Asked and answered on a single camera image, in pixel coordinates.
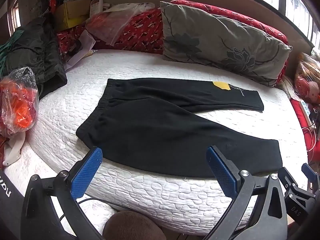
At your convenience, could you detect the yellow cardboard box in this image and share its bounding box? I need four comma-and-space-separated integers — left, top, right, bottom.
54, 0, 91, 32

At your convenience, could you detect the clear plastic bag on blanket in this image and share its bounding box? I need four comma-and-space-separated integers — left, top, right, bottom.
86, 2, 155, 46

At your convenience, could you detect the brown trousered knee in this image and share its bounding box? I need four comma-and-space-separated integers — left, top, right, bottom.
103, 211, 167, 240

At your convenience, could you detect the black jacket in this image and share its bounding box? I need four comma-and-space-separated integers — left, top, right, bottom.
1, 17, 67, 98

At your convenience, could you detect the grey floral pillow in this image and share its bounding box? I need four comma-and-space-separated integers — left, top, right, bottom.
160, 1, 292, 87

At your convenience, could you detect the red floral blanket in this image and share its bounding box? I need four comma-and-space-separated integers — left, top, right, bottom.
57, 0, 289, 54

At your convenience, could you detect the doll in plastic bag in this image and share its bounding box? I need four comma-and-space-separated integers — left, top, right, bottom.
295, 53, 319, 105

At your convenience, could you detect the black pants yellow patch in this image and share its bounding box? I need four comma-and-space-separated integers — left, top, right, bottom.
76, 78, 283, 178

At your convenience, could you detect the black cable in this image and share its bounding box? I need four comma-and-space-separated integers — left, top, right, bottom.
58, 197, 131, 221

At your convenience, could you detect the white quilted mattress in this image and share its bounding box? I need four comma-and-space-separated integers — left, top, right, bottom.
3, 49, 309, 236

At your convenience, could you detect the white bottle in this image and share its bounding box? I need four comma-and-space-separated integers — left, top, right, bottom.
89, 0, 103, 17

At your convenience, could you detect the bag with orange items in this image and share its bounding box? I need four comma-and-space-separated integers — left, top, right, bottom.
1, 67, 39, 138

